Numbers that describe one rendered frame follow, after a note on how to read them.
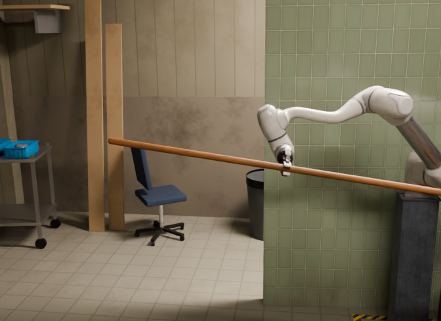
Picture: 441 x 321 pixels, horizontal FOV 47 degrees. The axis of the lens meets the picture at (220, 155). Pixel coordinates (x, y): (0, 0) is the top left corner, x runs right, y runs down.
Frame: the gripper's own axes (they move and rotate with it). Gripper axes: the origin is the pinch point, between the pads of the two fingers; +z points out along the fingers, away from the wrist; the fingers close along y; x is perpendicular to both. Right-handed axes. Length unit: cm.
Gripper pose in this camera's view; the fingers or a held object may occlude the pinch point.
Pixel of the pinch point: (286, 168)
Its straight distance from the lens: 221.5
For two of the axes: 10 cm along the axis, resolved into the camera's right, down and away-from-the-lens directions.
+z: -0.8, 2.5, -9.7
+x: -9.9, -1.5, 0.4
